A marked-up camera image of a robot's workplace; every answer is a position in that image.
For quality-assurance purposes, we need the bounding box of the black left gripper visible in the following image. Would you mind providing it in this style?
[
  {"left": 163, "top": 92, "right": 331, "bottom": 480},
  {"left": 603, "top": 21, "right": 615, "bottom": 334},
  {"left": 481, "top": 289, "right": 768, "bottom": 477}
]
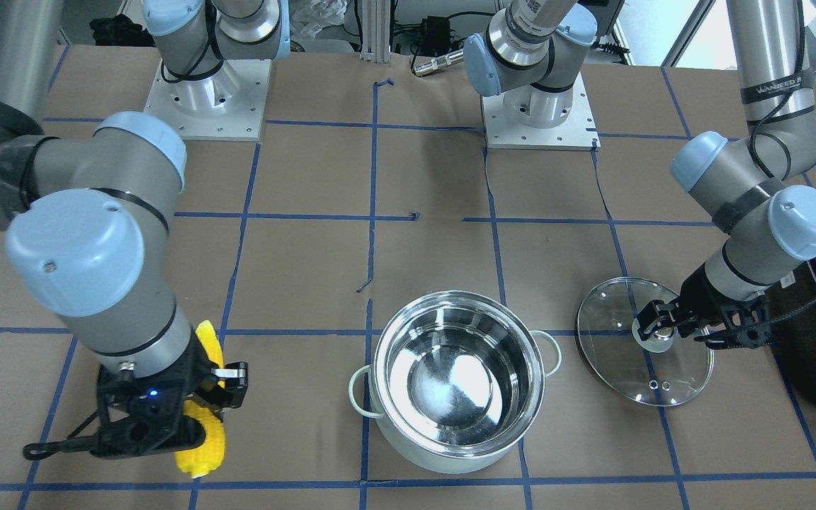
[{"left": 635, "top": 266, "right": 770, "bottom": 351}]

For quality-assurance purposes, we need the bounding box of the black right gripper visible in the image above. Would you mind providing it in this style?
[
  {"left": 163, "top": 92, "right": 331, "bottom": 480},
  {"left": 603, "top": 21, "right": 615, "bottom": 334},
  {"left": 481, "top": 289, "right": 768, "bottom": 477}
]
[{"left": 23, "top": 340, "right": 249, "bottom": 461}]

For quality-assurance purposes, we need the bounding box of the glass pot lid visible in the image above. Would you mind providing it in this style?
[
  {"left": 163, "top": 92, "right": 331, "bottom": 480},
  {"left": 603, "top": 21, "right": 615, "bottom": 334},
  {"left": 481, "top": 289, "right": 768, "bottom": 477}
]
[{"left": 577, "top": 277, "right": 715, "bottom": 407}]

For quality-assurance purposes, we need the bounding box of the yellow corn cob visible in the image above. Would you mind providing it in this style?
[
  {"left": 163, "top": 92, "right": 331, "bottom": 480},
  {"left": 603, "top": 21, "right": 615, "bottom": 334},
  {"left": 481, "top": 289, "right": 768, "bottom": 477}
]
[{"left": 174, "top": 319, "right": 227, "bottom": 479}]

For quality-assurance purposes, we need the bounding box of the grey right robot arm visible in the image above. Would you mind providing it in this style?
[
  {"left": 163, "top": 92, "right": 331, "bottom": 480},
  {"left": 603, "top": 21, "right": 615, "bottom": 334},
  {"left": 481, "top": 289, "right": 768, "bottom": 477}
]
[{"left": 0, "top": 1, "right": 562, "bottom": 478}]

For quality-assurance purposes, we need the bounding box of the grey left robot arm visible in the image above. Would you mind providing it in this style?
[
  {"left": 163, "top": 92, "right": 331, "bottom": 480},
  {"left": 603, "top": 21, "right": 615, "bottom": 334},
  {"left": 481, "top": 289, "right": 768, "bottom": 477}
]
[{"left": 463, "top": 1, "right": 816, "bottom": 349}]

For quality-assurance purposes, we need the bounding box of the silver cylindrical connector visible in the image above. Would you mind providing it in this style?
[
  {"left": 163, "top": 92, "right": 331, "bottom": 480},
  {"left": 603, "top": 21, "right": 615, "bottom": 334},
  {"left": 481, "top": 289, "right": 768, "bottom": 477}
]
[{"left": 412, "top": 49, "right": 464, "bottom": 77}]

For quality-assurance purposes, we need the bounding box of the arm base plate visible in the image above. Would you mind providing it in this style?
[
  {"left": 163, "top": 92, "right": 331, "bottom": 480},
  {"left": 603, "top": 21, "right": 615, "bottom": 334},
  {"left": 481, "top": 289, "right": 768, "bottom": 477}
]
[
  {"left": 482, "top": 74, "right": 601, "bottom": 151},
  {"left": 143, "top": 60, "right": 273, "bottom": 142}
]

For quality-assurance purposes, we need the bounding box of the aluminium frame post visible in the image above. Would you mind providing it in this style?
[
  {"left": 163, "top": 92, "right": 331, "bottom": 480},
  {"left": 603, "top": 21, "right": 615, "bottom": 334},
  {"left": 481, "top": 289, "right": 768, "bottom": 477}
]
[{"left": 354, "top": 1, "right": 395, "bottom": 67}]

